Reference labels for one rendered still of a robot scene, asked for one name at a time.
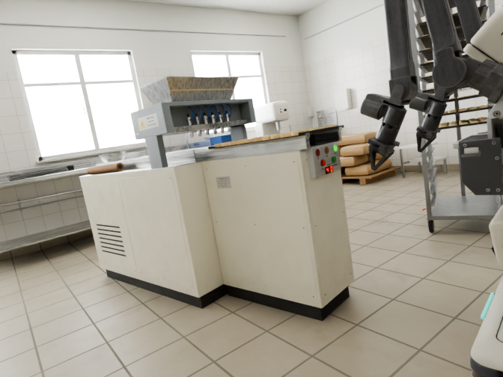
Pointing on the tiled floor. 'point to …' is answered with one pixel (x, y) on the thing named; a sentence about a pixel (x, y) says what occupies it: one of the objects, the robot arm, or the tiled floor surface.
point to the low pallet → (370, 176)
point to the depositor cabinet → (156, 231)
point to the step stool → (418, 159)
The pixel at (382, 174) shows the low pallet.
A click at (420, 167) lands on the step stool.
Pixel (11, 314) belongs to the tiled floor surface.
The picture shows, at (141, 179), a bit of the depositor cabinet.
